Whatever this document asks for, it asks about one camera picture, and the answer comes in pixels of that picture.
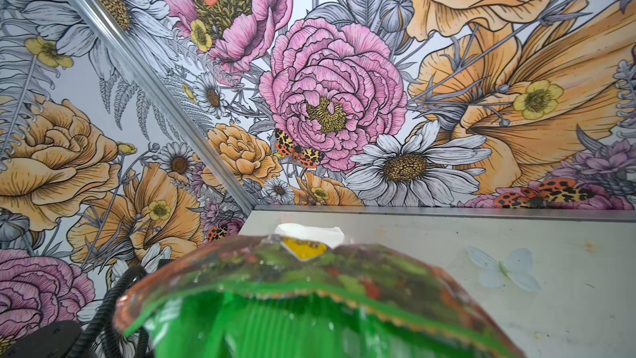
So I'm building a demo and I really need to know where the yellow snack bag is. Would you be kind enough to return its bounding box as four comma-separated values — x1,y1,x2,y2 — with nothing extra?
281,237,329,262

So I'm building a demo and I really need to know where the green snack bag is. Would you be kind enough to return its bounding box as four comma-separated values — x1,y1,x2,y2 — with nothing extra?
113,235,523,357

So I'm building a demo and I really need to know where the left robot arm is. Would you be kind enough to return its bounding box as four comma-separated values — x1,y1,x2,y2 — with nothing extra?
1,321,83,358

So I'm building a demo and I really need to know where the white paper bag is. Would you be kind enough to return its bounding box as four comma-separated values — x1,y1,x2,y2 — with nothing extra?
274,223,345,248

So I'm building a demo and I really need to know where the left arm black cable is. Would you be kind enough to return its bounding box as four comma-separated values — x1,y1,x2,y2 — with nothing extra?
66,264,150,358

